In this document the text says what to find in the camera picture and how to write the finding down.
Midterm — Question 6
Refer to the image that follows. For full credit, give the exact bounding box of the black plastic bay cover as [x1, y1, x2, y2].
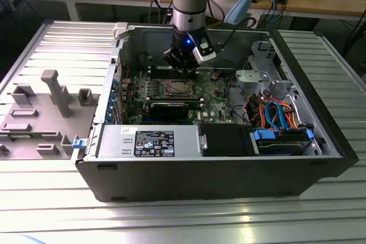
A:
[199, 125, 254, 158]

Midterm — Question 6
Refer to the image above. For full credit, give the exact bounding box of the orange wire bundle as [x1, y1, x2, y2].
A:
[245, 97, 301, 129]

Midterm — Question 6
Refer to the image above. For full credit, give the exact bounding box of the black camera cable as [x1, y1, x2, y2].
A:
[213, 17, 258, 55]

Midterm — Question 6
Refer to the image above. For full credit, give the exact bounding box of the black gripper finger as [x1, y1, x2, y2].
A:
[184, 52, 201, 81]
[162, 44, 188, 81]

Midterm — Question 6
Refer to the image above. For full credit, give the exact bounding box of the hard disk in blue carrier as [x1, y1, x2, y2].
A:
[249, 128, 315, 157]

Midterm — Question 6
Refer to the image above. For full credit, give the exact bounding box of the blue flat wire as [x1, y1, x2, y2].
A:
[264, 100, 290, 132]

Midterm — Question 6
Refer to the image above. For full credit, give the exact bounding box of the grey power supply unit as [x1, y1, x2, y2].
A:
[96, 125, 201, 159]

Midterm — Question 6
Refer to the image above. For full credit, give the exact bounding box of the black RAM slot bank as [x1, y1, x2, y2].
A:
[150, 68, 176, 79]

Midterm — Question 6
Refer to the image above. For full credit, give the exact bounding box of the grey parts rack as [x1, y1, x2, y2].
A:
[0, 69, 101, 161]

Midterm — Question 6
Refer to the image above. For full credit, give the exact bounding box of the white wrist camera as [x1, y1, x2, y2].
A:
[191, 30, 217, 64]

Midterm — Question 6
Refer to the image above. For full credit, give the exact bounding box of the silver metal drive cage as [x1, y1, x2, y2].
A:
[234, 40, 297, 101]

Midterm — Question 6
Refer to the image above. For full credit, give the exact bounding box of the black white rating label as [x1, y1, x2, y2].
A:
[134, 129, 176, 158]

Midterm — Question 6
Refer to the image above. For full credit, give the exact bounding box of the green motherboard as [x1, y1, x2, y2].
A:
[119, 68, 238, 125]

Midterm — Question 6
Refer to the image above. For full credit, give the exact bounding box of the black graphics card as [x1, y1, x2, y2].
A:
[142, 100, 190, 121]

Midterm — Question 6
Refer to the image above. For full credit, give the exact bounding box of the white labelled box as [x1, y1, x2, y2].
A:
[247, 9, 268, 29]

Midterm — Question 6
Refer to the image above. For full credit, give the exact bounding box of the CPU socket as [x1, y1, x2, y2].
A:
[162, 79, 199, 98]

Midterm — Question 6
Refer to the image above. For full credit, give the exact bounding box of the black open PC case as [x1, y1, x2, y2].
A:
[74, 22, 360, 203]

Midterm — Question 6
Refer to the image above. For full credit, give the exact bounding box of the blue case latch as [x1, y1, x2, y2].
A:
[72, 138, 87, 150]

